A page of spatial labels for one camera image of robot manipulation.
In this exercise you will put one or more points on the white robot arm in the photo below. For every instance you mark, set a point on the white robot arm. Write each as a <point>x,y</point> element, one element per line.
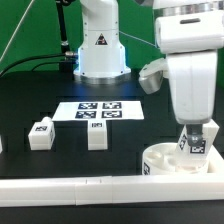
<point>187,32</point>

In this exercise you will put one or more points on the white marker sheet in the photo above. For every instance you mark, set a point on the white marker sheet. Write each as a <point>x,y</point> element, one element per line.
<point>107,110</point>

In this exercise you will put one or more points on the white L-shaped fence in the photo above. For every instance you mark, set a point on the white L-shaped fence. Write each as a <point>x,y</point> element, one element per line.
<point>114,190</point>

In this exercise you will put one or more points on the white part left edge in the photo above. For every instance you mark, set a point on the white part left edge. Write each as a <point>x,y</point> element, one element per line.
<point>1,147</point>

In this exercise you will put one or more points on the thin white rod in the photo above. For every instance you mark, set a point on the thin white rod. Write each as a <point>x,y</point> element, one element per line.
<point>16,30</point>

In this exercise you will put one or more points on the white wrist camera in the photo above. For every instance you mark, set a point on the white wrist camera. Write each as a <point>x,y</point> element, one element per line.
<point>152,75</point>

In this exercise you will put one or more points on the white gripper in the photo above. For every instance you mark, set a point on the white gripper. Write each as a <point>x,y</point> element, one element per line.
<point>192,80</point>

